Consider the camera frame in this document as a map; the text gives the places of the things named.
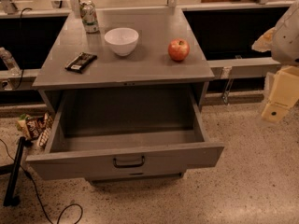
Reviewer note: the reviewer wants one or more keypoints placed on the clear plastic water bottle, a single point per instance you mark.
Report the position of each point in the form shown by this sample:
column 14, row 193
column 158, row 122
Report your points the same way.
column 10, row 62

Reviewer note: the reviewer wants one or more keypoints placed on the white bowl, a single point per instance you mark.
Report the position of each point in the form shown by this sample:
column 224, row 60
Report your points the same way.
column 122, row 41

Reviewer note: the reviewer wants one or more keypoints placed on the red apple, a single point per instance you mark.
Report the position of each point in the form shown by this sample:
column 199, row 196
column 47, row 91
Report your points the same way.
column 178, row 49

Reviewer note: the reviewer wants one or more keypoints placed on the snack bags on floor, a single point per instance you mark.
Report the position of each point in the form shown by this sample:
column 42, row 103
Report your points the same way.
column 36, row 128

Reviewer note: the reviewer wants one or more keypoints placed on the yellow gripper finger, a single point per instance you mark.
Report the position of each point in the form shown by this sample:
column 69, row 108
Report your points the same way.
column 264, row 42

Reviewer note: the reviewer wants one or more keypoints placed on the black rxbar chocolate bar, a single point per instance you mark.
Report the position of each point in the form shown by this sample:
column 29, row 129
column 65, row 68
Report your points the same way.
column 80, row 62

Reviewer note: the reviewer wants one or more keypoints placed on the black drawer handle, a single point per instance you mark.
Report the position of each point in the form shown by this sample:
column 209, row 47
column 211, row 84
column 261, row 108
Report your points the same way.
column 125, row 164

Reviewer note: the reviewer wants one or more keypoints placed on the grey metal rail frame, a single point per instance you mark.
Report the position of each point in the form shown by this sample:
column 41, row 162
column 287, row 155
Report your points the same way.
column 44, row 42

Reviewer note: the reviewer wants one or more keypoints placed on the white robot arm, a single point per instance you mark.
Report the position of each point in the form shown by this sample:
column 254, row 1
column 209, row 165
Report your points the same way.
column 283, row 42

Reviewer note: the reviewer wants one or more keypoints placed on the open grey top drawer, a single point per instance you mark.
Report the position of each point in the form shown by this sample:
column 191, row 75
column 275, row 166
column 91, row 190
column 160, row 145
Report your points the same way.
column 92, row 127

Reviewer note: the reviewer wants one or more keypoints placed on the green soda can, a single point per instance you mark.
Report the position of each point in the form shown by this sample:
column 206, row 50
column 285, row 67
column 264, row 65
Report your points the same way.
column 88, row 16

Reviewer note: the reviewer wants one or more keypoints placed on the grey drawer cabinet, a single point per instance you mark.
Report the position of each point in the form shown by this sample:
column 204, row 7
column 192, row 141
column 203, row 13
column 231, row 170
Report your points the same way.
column 125, row 117

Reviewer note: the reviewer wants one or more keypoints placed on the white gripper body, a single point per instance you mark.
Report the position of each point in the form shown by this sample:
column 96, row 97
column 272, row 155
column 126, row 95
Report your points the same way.
column 287, row 37

